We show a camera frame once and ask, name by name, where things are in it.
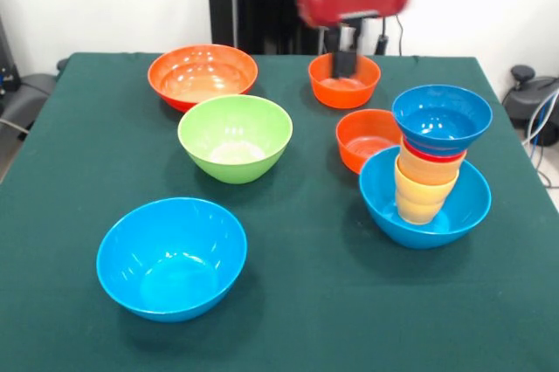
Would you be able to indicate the orange bowl with ringed bottom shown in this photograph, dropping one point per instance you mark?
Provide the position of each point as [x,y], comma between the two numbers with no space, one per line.
[362,136]

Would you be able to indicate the small dark blue bowl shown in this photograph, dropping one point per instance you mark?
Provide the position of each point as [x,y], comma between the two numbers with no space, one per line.
[441,127]

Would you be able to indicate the red cup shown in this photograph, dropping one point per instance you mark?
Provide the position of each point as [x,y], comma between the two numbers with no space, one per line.
[432,156]

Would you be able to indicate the green bowl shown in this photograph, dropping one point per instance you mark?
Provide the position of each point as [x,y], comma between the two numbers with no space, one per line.
[236,145]

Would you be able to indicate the stack of yellow cups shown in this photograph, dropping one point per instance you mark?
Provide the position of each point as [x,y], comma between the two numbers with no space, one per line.
[417,206]

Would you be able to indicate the small plain orange bowl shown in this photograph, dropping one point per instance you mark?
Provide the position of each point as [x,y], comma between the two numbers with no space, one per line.
[342,94]

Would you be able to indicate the large orange bowl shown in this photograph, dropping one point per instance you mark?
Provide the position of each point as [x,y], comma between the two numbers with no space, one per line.
[205,79]

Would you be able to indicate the large blue bowl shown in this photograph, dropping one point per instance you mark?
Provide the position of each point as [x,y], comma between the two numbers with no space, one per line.
[384,210]
[170,276]

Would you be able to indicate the dark green tablecloth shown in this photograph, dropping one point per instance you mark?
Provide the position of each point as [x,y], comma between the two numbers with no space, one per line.
[393,324]

